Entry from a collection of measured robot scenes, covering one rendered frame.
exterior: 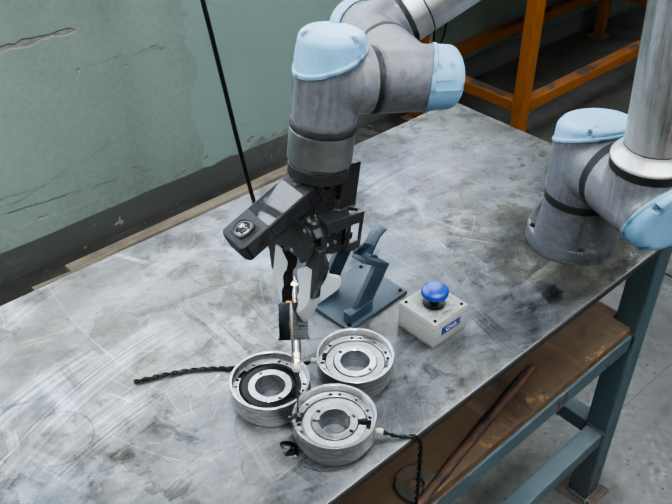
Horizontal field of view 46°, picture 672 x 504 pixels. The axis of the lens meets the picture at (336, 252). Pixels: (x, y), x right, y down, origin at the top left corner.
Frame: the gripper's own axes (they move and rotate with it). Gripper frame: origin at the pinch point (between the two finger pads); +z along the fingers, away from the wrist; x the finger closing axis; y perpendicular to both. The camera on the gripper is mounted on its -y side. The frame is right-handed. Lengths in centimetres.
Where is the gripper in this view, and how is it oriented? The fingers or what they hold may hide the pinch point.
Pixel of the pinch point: (291, 307)
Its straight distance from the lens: 99.6
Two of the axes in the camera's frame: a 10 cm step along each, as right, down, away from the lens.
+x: -6.6, -4.6, 6.0
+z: -1.0, 8.4, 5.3
